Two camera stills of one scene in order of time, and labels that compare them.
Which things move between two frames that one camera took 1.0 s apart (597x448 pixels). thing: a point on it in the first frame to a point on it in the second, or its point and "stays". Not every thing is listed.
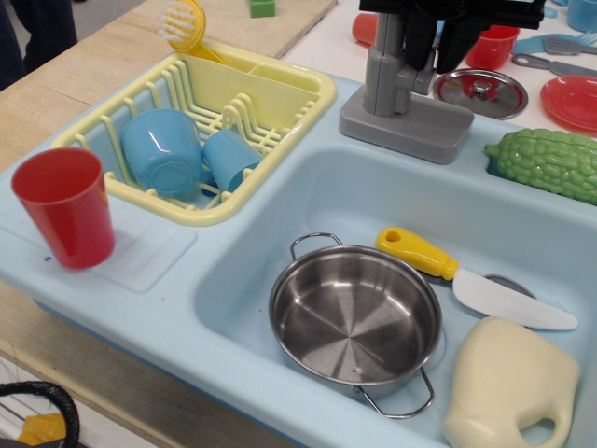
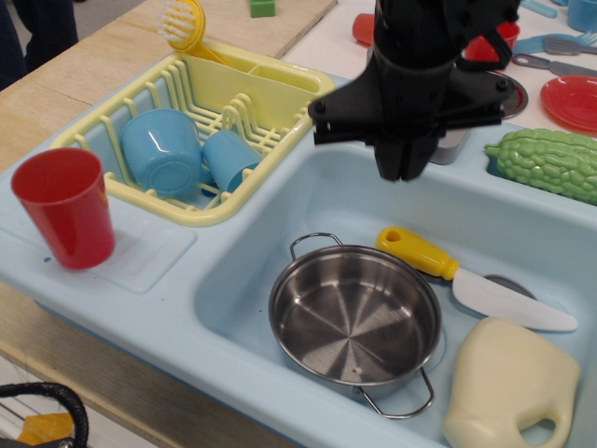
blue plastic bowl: [582, 15] stays
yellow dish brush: [182, 23] stays
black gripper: [465, 21] to [431, 68]
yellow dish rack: [188, 139] stays
